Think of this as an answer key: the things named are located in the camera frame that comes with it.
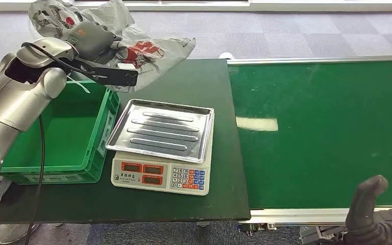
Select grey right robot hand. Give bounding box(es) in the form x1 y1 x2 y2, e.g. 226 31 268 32
345 175 392 245

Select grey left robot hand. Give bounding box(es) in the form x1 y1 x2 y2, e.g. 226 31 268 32
62 20 123 63

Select grey mailer package red print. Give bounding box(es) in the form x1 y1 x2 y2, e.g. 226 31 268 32
28 0 197 92

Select green conveyor belt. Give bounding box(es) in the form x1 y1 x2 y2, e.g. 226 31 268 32
228 61 392 209

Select white package with QR codes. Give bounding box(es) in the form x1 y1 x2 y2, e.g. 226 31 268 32
0 176 12 203

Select dark green table board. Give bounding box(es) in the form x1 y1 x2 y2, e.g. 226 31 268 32
0 59 252 225

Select green plastic crate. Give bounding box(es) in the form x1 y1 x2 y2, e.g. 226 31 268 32
0 80 120 185

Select steel weighing pan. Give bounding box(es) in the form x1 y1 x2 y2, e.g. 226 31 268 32
105 99 215 164

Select white electronic scale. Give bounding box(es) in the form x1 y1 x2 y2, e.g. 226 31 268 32
110 111 215 197

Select round metal stand base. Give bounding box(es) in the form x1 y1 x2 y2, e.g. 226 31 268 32
0 223 41 245

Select aluminium conveyor frame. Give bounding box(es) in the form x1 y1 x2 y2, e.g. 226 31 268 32
226 56 392 245

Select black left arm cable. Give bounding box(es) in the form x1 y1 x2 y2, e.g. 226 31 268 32
21 42 109 245

